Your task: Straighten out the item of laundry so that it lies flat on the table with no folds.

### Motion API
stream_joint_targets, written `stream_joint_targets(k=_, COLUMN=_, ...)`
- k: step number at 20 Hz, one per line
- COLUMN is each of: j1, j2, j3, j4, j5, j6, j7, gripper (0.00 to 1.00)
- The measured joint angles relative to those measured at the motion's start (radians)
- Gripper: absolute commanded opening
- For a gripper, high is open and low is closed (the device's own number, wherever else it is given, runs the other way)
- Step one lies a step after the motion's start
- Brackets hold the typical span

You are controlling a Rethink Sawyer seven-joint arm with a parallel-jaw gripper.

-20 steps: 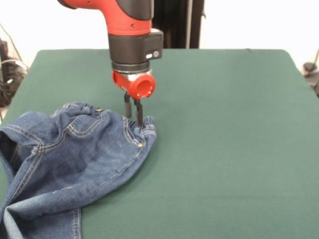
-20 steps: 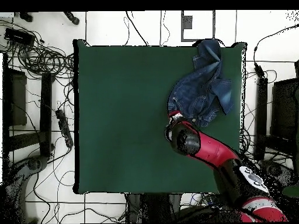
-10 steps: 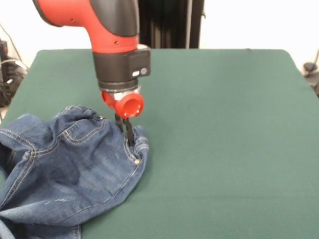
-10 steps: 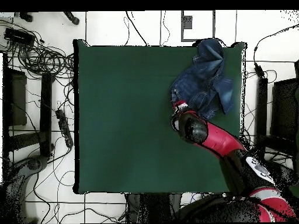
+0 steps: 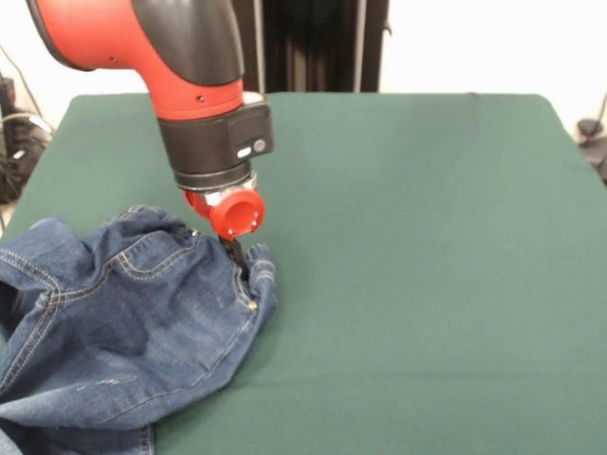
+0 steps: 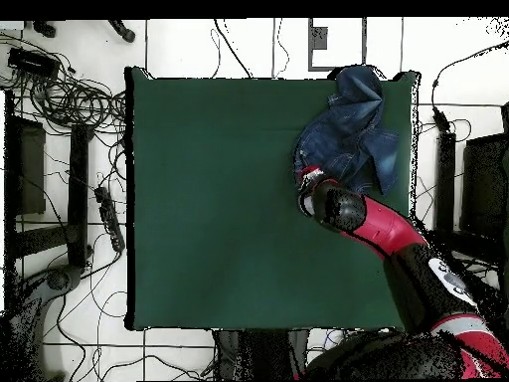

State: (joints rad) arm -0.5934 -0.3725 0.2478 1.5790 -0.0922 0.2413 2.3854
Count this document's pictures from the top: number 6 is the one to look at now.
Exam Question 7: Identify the blue denim jeans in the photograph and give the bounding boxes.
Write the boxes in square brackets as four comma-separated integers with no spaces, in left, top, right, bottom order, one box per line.
[292,65,401,196]

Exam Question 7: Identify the dark green table cloth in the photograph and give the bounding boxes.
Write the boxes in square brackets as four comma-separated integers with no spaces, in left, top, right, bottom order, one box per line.
[123,67,422,333]

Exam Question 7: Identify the black upright bar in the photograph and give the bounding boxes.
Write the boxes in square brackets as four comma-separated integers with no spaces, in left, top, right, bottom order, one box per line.
[432,132,457,240]

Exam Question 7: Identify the black power adapter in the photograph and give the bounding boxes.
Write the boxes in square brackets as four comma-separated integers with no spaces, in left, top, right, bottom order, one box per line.
[431,105,453,133]

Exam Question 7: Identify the black cabinet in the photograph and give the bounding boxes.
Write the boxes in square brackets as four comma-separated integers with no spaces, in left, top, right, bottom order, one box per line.
[460,101,509,264]

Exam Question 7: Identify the black metal column stand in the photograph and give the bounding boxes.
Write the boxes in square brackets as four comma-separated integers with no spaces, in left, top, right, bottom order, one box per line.
[214,328,310,381]

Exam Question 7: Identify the black power strip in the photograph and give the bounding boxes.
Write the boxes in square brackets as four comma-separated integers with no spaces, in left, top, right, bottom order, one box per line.
[93,185,125,253]

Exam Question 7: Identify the black stand foot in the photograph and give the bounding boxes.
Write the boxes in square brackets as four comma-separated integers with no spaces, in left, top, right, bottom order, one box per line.
[107,19,136,43]
[31,19,57,39]

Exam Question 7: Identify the black electronics box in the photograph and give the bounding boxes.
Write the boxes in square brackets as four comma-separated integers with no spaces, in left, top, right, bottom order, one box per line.
[6,47,62,79]

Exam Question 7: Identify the grey chair base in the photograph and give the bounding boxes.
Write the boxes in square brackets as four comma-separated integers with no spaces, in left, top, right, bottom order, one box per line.
[5,265,85,380]

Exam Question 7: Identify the grey square frame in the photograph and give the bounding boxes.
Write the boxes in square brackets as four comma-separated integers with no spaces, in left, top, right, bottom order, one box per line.
[307,17,368,73]

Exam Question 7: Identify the black frame stand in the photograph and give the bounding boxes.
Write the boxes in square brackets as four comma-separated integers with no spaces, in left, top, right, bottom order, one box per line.
[3,91,94,276]

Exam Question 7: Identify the black cable tangle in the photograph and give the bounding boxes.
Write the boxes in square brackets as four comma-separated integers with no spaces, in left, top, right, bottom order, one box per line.
[0,34,128,134]

